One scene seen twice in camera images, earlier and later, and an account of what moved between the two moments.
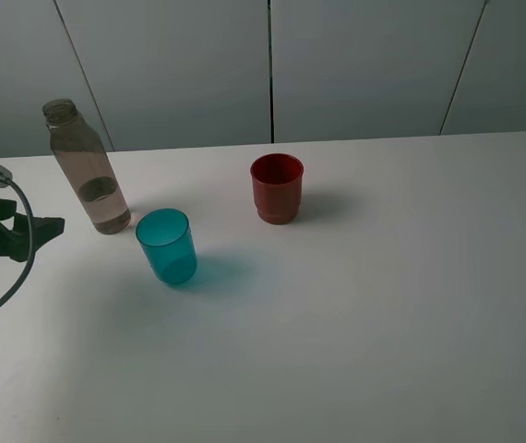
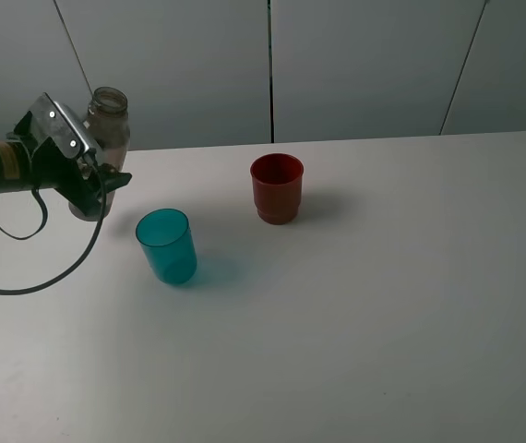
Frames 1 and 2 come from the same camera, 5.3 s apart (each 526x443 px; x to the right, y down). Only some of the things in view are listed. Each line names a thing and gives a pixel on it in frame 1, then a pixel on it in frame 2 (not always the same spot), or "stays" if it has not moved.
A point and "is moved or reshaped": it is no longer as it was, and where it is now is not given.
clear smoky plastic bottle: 81,150 is moved or reshaped
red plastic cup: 277,187 stays
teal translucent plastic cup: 168,245 stays
